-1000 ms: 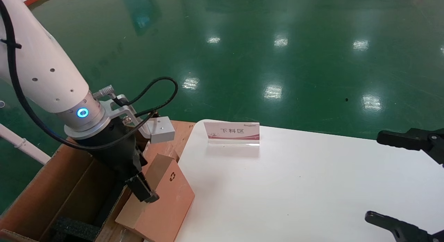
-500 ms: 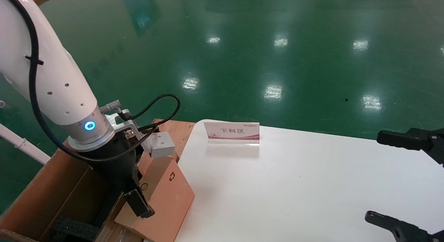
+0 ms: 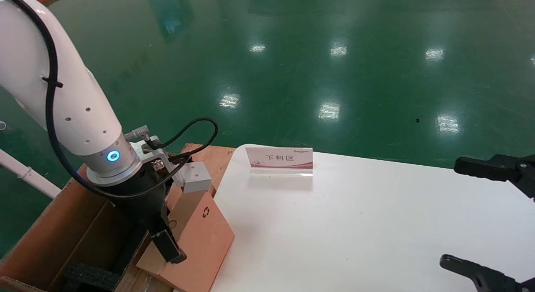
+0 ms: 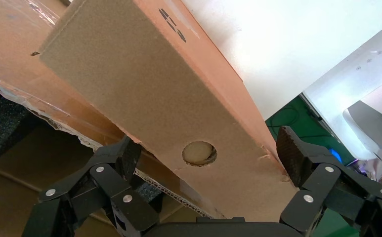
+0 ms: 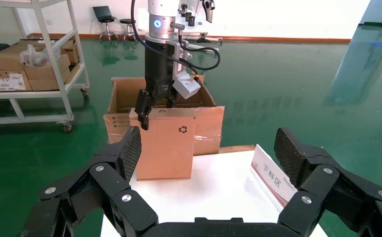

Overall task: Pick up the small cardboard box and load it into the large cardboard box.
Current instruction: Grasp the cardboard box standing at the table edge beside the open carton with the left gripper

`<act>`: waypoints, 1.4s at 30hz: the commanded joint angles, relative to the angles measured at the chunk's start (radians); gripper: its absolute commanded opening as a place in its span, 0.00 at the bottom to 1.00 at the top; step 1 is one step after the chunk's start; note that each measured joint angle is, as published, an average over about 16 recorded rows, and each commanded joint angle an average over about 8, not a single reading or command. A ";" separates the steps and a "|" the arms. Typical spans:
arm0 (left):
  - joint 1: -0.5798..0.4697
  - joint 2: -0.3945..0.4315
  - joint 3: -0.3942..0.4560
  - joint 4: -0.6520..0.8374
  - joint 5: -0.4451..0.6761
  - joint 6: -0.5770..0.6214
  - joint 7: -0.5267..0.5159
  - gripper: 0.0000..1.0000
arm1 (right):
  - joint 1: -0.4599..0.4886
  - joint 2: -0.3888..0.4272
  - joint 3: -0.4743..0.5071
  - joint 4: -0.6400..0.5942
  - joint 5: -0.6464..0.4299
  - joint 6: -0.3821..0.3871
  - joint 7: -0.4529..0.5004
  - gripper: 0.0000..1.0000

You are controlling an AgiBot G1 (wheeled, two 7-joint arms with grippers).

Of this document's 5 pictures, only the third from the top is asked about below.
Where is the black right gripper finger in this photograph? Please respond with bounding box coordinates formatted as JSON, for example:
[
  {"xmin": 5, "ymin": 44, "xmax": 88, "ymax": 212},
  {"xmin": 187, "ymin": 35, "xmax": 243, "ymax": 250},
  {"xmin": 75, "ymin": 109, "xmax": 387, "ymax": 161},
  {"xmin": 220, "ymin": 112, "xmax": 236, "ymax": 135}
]
[
  {"xmin": 454, "ymin": 154, "xmax": 535, "ymax": 199},
  {"xmin": 440, "ymin": 254, "xmax": 535, "ymax": 292}
]

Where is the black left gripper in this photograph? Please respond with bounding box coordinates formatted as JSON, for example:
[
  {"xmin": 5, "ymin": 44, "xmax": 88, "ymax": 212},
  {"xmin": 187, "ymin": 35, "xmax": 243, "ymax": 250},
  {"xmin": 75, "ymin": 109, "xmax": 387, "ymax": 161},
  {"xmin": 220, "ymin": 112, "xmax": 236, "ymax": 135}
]
[{"xmin": 93, "ymin": 164, "xmax": 187, "ymax": 264}]

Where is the brown cardboard flap with hole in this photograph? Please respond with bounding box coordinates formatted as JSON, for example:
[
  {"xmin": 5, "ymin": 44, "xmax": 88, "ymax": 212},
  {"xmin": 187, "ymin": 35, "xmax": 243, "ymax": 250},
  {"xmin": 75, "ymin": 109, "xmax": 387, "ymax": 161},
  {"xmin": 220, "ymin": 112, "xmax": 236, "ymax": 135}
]
[{"xmin": 137, "ymin": 191, "xmax": 235, "ymax": 292}]

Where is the large cardboard box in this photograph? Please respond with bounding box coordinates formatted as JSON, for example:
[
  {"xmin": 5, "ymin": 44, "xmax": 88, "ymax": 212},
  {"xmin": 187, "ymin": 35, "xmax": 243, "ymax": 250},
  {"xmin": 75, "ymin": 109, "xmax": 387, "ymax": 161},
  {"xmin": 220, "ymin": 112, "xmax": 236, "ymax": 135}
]
[{"xmin": 0, "ymin": 143, "xmax": 237, "ymax": 292}]

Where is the black foam pad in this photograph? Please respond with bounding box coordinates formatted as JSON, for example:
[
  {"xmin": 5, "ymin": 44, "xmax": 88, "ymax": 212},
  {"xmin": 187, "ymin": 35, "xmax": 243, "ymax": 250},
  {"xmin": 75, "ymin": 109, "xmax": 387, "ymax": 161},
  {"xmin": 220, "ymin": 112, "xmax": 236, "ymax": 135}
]
[{"xmin": 63, "ymin": 261, "xmax": 122, "ymax": 292}]

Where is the acrylic sign with Chinese text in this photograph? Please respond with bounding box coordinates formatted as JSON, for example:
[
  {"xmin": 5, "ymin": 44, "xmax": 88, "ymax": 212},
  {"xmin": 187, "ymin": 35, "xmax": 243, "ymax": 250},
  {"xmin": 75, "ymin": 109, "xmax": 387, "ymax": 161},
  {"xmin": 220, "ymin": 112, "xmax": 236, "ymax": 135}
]
[{"xmin": 245, "ymin": 146, "xmax": 314, "ymax": 177}]

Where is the white floor pipe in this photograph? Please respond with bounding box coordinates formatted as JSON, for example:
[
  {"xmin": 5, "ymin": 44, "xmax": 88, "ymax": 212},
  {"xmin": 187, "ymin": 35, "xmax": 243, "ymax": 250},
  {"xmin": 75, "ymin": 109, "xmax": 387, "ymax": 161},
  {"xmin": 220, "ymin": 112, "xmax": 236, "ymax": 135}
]
[{"xmin": 0, "ymin": 149, "xmax": 62, "ymax": 199}]

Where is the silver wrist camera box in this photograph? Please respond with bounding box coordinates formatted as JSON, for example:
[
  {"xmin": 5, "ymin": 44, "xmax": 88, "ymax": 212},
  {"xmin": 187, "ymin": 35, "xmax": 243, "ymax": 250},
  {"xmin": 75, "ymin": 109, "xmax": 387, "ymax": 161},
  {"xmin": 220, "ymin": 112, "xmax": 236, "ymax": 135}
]
[{"xmin": 172, "ymin": 161, "xmax": 213, "ymax": 195}]

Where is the silver camera mount bracket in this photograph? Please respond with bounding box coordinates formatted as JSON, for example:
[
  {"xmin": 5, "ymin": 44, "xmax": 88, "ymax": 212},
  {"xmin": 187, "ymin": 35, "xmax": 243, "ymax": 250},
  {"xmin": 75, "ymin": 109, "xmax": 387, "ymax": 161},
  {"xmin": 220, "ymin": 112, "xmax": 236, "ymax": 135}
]
[{"xmin": 130, "ymin": 136, "xmax": 185, "ymax": 176}]

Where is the silver cable plug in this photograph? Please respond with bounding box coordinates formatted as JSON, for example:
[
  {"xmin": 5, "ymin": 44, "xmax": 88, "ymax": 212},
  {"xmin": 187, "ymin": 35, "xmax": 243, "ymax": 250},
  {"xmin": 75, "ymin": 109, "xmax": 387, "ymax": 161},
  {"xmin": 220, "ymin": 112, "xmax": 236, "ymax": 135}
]
[{"xmin": 124, "ymin": 125, "xmax": 150, "ymax": 142}]

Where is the short looped black cable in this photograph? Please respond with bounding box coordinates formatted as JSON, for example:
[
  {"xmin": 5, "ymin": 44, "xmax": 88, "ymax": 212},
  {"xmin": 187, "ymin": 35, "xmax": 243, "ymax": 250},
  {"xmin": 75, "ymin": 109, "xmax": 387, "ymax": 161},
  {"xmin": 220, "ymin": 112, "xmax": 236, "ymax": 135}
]
[{"xmin": 143, "ymin": 117, "xmax": 219, "ymax": 164}]

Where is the long black cable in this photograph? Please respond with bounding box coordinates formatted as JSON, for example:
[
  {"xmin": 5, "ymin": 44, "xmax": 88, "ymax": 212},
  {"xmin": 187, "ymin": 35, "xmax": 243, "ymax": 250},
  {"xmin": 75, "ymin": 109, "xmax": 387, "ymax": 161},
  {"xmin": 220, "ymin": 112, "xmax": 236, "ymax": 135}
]
[{"xmin": 6, "ymin": 0, "xmax": 193, "ymax": 200}]

